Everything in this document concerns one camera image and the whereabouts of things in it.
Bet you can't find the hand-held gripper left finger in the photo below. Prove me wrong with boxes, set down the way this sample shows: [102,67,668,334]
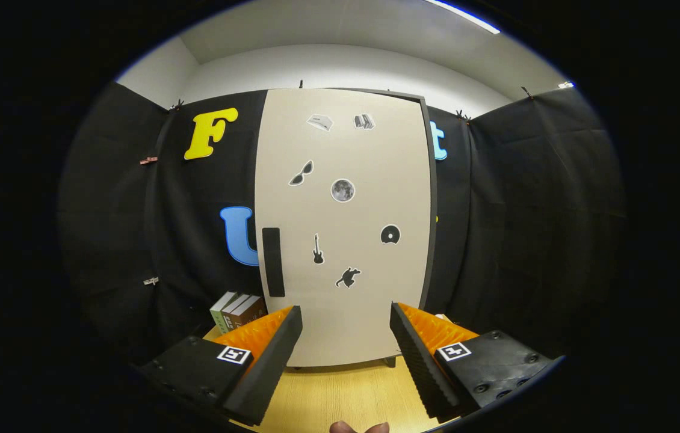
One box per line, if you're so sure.
[137,305,304,427]

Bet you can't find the long ceiling light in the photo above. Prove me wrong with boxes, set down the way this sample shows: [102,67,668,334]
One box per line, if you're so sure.
[424,0,502,35]

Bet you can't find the black backdrop cloth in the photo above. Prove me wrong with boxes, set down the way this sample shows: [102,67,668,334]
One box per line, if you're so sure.
[57,81,627,363]

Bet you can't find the brown book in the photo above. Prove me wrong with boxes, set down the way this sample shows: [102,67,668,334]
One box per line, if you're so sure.
[229,295,268,329]

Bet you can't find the dark grey cabinet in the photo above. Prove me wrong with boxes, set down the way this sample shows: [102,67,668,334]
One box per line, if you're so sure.
[254,87,439,369]

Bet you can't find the dark olive book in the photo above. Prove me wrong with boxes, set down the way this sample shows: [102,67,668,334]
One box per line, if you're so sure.
[220,293,251,335]

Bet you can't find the black door handle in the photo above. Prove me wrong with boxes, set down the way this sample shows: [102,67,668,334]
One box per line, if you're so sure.
[262,227,286,298]

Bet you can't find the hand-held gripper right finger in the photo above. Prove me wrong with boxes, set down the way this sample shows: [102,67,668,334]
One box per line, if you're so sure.
[389,301,560,423]

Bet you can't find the green book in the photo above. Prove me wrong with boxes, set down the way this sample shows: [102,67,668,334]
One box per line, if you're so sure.
[210,291,238,333]

